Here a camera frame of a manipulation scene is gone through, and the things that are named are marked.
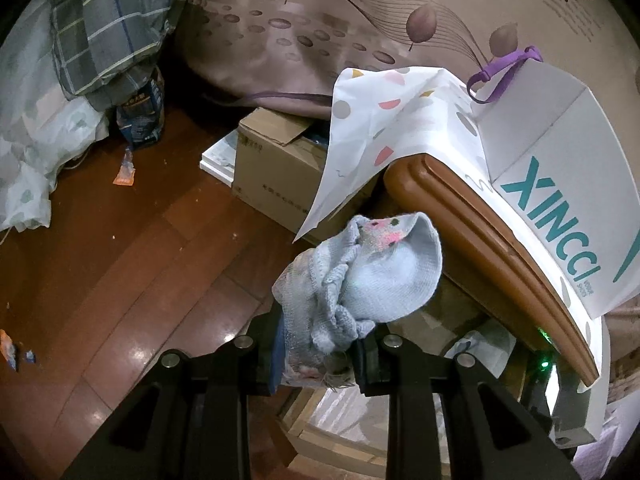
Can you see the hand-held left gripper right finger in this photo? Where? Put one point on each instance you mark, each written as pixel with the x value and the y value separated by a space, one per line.
pixel 370 365

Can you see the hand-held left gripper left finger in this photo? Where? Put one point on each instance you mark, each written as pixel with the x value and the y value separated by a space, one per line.
pixel 276 360

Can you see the round wooden basket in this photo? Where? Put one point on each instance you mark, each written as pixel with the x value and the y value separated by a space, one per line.
pixel 305 410

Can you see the pale blue floral sock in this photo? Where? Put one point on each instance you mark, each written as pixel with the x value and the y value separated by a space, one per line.
pixel 385 275

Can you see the brown wooden nightstand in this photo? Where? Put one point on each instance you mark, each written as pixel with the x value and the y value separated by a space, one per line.
pixel 475 225

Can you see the brown cardboard box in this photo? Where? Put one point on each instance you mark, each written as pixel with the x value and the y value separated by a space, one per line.
pixel 275 180

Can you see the white flat boards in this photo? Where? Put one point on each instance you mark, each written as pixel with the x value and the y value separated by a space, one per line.
pixel 217 160

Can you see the white dotted cloth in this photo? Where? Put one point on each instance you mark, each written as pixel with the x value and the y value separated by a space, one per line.
pixel 370 125

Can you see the orange wrapper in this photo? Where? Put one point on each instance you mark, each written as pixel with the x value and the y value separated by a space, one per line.
pixel 125 172

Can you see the white XINCCI paper bag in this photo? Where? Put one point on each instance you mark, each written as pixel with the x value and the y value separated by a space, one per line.
pixel 560 150

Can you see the small orange blue scrap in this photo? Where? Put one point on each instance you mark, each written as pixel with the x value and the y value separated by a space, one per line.
pixel 7 347

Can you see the blue snack bag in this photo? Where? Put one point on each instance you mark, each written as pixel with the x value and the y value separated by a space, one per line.
pixel 142 110

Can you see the brown leaf print bedcover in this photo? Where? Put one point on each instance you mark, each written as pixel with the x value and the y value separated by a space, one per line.
pixel 350 10

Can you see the grey plaid blanket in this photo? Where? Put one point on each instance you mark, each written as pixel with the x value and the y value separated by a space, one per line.
pixel 110 25

